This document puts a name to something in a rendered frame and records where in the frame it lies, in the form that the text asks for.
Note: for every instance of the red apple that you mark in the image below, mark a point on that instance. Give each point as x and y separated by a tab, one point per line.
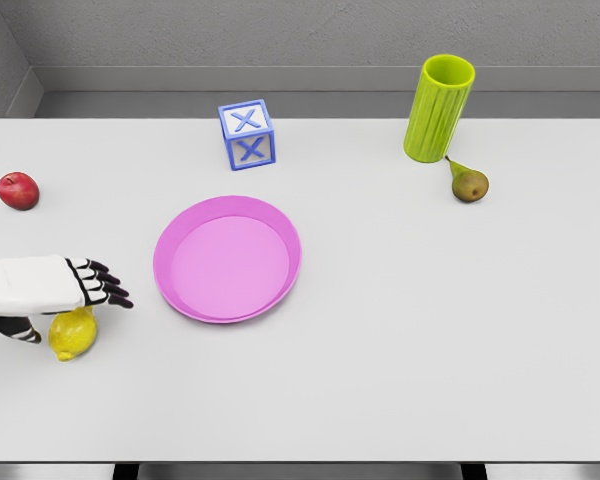
18	191

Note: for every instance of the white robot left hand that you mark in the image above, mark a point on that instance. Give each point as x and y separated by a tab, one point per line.
35	282

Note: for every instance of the lime green ribbed cup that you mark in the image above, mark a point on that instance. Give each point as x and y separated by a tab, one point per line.
437	110

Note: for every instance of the pink round plate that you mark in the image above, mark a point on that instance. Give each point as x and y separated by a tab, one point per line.
227	260

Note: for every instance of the yellow lemon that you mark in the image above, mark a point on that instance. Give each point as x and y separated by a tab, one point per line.
72	334

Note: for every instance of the blue letter X block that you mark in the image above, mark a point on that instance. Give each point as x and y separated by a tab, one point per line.
247	135

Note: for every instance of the green brown pear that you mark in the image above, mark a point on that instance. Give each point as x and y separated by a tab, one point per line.
469	185

